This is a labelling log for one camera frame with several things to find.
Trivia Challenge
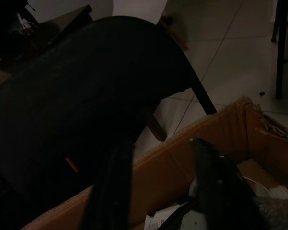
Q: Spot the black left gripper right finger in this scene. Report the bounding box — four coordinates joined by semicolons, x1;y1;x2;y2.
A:
189;138;274;230

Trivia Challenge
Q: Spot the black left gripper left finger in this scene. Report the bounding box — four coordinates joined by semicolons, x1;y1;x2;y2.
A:
79;140;136;230

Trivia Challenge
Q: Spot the brown cardboard box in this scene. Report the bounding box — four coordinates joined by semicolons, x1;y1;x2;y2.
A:
21;95;288;230

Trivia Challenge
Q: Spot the white paper label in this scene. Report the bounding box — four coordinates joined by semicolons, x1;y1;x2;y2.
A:
145;210;173;230

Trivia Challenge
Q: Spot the grey bubble wrap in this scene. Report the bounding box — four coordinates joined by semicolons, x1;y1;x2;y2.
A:
253;196;288;230

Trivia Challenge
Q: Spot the black chair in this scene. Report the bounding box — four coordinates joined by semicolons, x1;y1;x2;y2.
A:
0;15;218;209

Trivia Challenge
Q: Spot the dark table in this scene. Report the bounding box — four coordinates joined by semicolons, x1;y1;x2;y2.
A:
0;4;93;80

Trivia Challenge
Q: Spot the white chair back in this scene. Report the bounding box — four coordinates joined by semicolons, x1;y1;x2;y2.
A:
111;0;167;26

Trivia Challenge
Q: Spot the black furniture frame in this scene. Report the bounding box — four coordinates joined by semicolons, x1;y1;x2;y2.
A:
270;0;288;100

